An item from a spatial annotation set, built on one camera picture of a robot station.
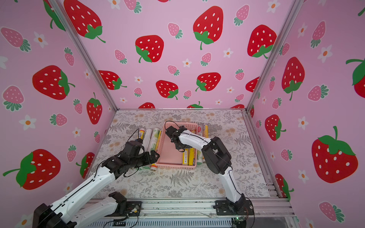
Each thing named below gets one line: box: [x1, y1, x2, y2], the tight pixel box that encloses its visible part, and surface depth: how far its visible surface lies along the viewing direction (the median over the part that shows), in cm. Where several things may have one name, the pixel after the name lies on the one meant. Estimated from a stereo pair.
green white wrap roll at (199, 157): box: [196, 149, 203, 165], surface depth 90 cm
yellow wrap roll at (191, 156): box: [188, 147, 196, 166], surface depth 92 cm
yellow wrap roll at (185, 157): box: [182, 148, 189, 166], surface depth 91 cm
